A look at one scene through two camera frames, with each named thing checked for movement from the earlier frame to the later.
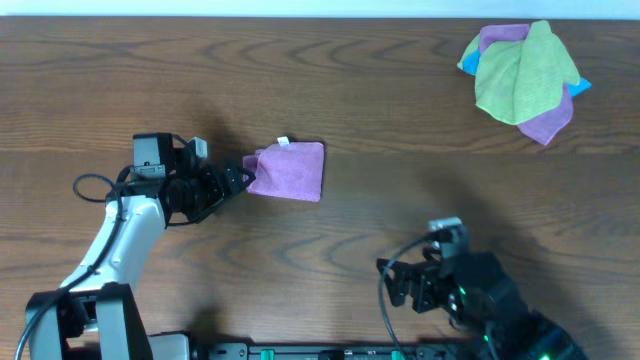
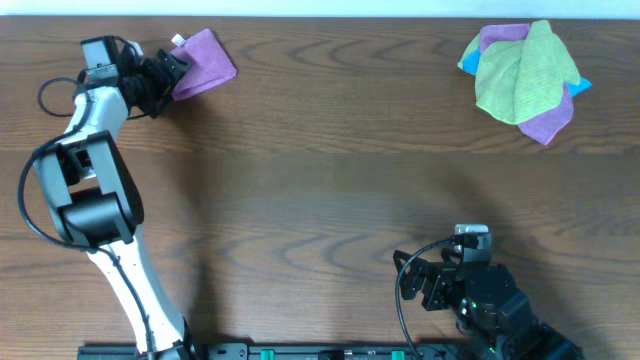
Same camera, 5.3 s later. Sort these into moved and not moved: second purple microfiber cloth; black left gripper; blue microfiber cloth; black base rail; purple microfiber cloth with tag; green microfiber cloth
Moved: black left gripper; purple microfiber cloth with tag
Not moved: green microfiber cloth; blue microfiber cloth; black base rail; second purple microfiber cloth
